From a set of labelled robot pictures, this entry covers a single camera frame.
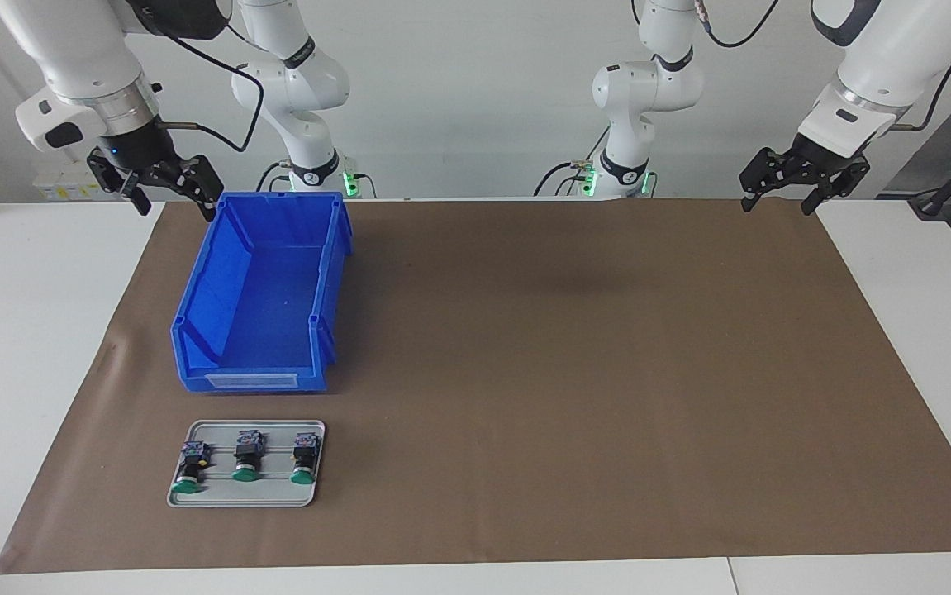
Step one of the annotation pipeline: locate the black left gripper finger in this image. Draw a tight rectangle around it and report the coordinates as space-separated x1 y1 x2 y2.
801 157 871 216
739 147 792 213

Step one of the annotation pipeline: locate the blue plastic storage bin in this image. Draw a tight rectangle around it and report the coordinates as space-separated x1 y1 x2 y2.
171 192 354 393

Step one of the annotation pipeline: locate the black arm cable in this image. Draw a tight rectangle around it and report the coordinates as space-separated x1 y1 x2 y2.
694 0 951 133
136 0 266 154

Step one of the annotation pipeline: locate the brown paper table mat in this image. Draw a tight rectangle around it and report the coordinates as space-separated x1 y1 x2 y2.
0 198 951 575

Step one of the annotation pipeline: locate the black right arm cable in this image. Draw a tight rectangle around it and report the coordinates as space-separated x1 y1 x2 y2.
136 0 266 154

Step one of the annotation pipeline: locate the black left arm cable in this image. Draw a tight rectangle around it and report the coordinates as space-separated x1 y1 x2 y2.
694 0 951 133

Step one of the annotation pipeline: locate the silver metal tray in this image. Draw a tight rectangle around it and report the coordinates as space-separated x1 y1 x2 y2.
166 420 326 508

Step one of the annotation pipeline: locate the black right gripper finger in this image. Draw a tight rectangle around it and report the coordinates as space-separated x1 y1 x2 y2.
178 155 225 222
87 149 152 217

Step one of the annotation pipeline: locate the black base cable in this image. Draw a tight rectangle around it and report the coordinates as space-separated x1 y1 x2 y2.
256 161 292 193
535 157 600 198

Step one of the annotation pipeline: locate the green push button switch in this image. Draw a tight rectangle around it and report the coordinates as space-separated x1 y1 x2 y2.
289 431 321 485
171 440 213 497
231 430 266 482

